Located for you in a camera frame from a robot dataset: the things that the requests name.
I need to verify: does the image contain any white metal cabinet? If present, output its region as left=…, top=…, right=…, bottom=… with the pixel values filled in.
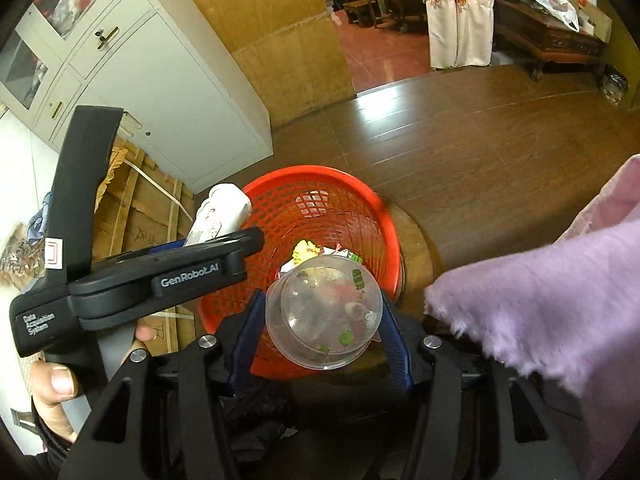
left=0, top=0, right=273, bottom=196

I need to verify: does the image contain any dark cloth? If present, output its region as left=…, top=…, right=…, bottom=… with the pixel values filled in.
left=222, top=375, right=301, bottom=461

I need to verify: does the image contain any red plastic basket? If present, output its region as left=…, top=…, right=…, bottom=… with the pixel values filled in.
left=197, top=165, right=402, bottom=378

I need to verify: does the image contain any clear plastic cup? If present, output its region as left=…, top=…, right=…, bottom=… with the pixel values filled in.
left=264, top=255, right=385, bottom=371

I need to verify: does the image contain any yellow wrapper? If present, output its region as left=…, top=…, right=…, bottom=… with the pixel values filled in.
left=291, top=240, right=326, bottom=267

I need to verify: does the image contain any pink fuzzy cloth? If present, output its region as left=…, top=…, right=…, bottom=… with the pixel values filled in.
left=424, top=152, right=640, bottom=480

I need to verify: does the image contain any yellow fringed cloth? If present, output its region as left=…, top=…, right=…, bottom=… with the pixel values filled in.
left=97, top=145, right=126, bottom=201

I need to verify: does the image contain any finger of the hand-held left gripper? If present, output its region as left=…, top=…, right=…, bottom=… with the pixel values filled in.
left=150, top=226, right=265, bottom=309
left=92, top=239, right=190, bottom=267

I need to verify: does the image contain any blue cloth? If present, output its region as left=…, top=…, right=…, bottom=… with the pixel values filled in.
left=27, top=192, right=53, bottom=241

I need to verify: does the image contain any green tea carton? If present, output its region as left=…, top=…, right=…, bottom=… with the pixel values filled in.
left=322, top=244, right=364, bottom=267

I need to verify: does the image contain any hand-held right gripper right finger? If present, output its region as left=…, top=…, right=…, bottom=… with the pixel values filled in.
left=380, top=292, right=583, bottom=480

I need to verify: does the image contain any cardboard box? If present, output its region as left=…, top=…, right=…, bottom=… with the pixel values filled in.
left=575, top=0, right=613, bottom=43

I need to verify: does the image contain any small wooden stool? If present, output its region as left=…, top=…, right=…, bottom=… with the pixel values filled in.
left=344, top=0, right=373, bottom=26

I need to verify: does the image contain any person's left hand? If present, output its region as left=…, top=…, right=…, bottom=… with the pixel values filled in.
left=30, top=322, right=157, bottom=443

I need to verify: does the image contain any white plastic bottle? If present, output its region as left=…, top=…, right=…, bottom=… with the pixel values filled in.
left=185, top=183, right=252, bottom=248

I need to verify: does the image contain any floral curtain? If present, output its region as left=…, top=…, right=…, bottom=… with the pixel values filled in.
left=419, top=0, right=498, bottom=71

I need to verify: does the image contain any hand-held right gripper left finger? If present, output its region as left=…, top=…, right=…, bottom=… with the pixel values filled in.
left=57, top=290, right=268, bottom=480

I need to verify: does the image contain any dark wooden sideboard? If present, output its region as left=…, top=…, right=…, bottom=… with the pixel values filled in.
left=492, top=0, right=608, bottom=81

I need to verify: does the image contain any wooden crate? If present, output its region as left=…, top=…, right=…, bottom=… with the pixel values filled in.
left=92, top=135, right=211, bottom=356

